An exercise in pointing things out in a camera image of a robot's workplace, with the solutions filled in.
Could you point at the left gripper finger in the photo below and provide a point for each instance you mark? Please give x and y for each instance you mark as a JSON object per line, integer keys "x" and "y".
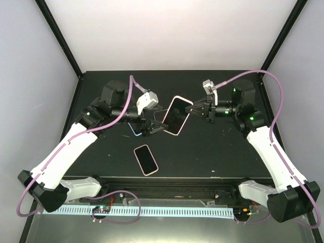
{"x": 156, "y": 130}
{"x": 158, "y": 125}

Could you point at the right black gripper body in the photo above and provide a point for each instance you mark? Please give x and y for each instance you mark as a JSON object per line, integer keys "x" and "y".
{"x": 211, "y": 114}

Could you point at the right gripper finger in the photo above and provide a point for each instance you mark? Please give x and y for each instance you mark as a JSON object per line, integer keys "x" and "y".
{"x": 195, "y": 112}
{"x": 198, "y": 105}

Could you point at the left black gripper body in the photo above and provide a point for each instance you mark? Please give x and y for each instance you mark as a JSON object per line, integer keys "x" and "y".
{"x": 145, "y": 128}

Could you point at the black smartphone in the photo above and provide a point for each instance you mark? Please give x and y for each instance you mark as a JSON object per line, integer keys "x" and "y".
{"x": 176, "y": 115}

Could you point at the pink phone case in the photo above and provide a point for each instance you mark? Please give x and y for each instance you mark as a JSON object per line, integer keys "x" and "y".
{"x": 177, "y": 116}

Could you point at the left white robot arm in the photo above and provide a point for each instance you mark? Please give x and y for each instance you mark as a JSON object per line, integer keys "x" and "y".
{"x": 118, "y": 103}

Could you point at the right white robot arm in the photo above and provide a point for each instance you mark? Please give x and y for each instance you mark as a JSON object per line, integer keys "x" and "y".
{"x": 292, "y": 194}

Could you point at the phone in blue case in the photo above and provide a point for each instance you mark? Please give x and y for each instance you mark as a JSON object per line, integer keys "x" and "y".
{"x": 137, "y": 134}

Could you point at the phone in clear grey case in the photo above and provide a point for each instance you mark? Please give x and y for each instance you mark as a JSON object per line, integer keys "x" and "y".
{"x": 159, "y": 115}

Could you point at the phone in pink case front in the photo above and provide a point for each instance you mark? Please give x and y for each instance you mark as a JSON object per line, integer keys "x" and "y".
{"x": 146, "y": 160}

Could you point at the left controller board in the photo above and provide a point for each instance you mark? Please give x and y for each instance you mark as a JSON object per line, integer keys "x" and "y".
{"x": 101, "y": 209}

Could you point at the controller board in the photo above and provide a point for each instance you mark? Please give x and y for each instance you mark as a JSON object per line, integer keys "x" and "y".
{"x": 101, "y": 209}
{"x": 242, "y": 212}

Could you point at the right controller board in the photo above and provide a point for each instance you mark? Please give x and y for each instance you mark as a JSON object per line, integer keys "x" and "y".
{"x": 242, "y": 212}

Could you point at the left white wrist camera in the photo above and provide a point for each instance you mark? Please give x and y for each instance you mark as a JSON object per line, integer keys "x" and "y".
{"x": 147, "y": 101}

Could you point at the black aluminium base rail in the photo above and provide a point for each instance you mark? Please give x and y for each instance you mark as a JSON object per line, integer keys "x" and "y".
{"x": 167, "y": 188}

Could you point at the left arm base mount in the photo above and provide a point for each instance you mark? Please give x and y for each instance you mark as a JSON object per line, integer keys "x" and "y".
{"x": 104, "y": 198}

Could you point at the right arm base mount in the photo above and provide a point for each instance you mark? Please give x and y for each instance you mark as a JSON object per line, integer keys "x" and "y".
{"x": 230, "y": 196}

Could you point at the light blue slotted cable duct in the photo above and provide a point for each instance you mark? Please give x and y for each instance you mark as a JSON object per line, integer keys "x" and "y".
{"x": 184, "y": 212}

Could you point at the right black frame post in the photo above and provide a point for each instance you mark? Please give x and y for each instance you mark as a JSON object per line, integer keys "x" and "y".
{"x": 284, "y": 32}

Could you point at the black frame post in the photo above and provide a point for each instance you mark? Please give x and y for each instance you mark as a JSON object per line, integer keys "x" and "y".
{"x": 284, "y": 32}
{"x": 54, "y": 27}

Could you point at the left black frame post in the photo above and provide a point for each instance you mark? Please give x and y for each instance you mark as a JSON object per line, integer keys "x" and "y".
{"x": 54, "y": 27}

